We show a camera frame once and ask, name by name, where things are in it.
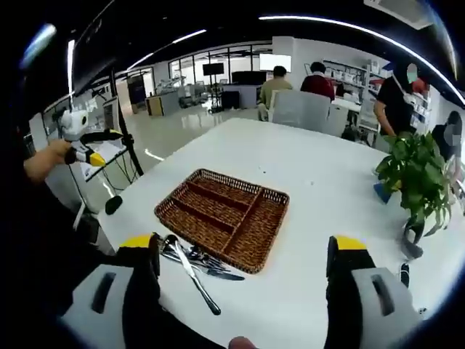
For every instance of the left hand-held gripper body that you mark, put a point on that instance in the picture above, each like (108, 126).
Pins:
(74, 123)

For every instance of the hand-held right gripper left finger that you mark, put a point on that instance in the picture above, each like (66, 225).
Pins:
(105, 301)

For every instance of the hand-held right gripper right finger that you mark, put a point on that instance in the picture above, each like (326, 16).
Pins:
(367, 301)

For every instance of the steel knife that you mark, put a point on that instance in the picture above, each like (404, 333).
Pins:
(189, 263)
(232, 276)

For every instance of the brown wicker storage tray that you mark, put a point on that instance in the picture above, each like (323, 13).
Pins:
(221, 218)

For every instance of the white storage shelves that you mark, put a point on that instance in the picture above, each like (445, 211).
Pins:
(348, 76)

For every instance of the person's left hand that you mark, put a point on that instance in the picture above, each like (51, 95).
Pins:
(54, 154)

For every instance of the person's right hand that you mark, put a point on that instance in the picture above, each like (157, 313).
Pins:
(243, 343)

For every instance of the white side desk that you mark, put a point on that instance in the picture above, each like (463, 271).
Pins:
(105, 149)

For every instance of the black light stand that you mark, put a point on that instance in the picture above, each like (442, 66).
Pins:
(123, 127)

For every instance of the small black device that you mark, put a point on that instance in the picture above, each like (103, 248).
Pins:
(404, 274)

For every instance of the dark blue display board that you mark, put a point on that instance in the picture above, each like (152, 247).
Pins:
(136, 91)

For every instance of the yellow cabinet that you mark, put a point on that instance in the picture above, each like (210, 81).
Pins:
(154, 106)

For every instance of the upright light tube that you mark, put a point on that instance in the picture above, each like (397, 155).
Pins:
(70, 62)

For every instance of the person in dark clothes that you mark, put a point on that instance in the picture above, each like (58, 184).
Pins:
(54, 254)

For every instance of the black curved object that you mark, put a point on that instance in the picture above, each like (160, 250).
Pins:
(412, 240)

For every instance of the blue packet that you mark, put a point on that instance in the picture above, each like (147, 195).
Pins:
(383, 192)

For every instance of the short ceiling light strip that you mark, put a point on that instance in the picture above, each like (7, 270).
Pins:
(181, 38)

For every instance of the black monitor on stand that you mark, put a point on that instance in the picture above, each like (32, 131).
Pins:
(213, 69)

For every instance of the green potted plant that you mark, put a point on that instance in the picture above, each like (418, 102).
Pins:
(417, 171)

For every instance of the wide black monitor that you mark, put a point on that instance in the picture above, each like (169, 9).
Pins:
(248, 77)

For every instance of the frosted desk partition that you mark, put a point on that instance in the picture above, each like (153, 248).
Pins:
(301, 107)

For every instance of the long ceiling light strip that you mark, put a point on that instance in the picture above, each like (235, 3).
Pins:
(363, 31)

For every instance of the ceiling air vent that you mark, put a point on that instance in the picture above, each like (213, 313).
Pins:
(399, 11)

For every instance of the white frame office chair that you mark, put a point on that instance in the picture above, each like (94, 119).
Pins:
(113, 205)

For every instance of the white wall screen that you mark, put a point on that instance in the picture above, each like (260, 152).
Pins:
(275, 62)

